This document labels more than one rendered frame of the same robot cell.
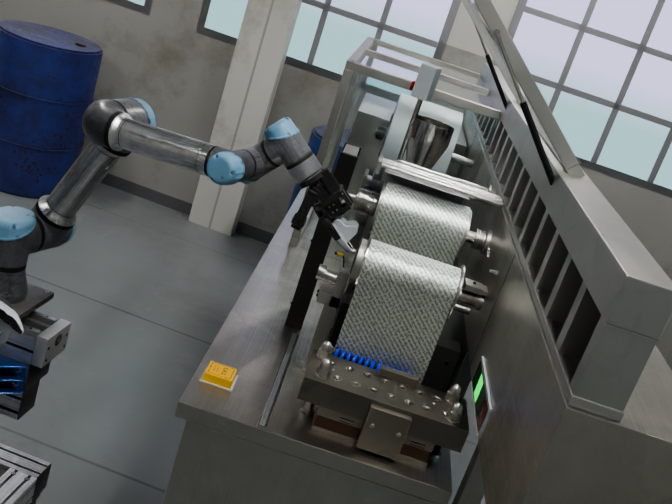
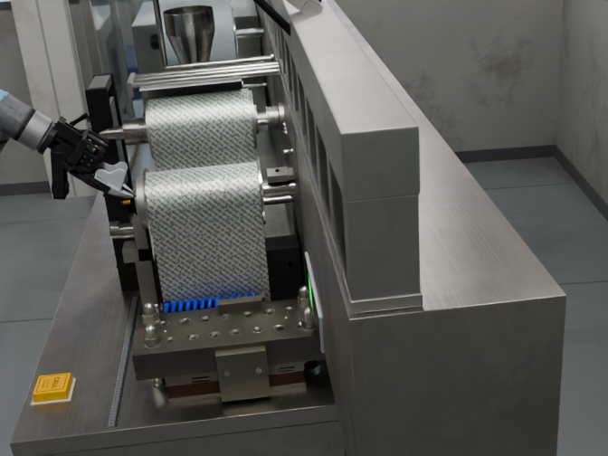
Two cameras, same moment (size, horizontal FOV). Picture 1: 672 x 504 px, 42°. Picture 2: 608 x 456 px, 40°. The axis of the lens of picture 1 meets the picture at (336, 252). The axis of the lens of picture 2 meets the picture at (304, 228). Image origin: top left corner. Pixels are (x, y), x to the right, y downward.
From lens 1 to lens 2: 0.48 m
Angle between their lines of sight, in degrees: 7
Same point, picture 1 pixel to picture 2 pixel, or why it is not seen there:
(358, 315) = (170, 260)
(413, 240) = (202, 150)
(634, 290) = (359, 147)
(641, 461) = (467, 339)
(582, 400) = (365, 302)
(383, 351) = (215, 284)
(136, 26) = not seen: outside the picture
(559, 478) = (384, 399)
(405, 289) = (204, 211)
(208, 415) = (48, 442)
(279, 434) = (133, 427)
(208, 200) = not seen: hidden behind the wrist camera
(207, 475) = not seen: outside the picture
